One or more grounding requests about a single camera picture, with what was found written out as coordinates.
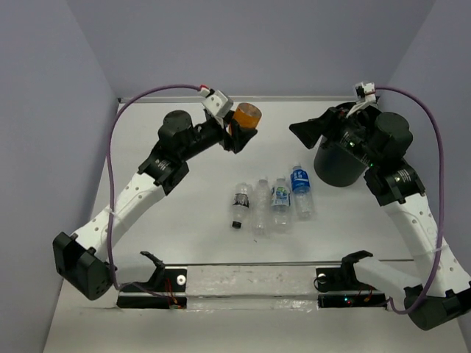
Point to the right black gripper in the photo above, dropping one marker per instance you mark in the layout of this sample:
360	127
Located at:
333	120

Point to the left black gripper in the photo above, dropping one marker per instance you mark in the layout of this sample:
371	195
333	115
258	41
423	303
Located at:
238	134

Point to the orange juice bottle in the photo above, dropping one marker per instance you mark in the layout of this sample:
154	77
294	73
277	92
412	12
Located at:
247	115

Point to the black label clear bottle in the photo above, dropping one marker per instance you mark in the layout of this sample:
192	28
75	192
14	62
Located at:
240	207

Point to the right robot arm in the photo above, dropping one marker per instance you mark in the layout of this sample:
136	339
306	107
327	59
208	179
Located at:
440	292

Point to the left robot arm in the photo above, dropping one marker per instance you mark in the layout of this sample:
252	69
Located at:
84	259

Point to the black cylindrical bin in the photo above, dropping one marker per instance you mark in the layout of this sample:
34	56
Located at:
335	166

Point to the blue label bottle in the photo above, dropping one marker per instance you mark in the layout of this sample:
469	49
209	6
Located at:
301	191

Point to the clear unlabeled bottle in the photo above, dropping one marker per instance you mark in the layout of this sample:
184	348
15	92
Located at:
261	206

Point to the green white label bottle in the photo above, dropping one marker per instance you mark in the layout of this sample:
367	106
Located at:
281	205

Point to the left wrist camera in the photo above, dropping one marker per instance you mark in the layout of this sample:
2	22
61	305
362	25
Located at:
217	104

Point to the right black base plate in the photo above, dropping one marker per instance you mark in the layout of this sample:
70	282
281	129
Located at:
331	294

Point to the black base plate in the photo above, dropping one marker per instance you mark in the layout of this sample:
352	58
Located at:
165	293
331	294

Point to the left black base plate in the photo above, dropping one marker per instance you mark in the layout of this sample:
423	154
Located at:
165	293

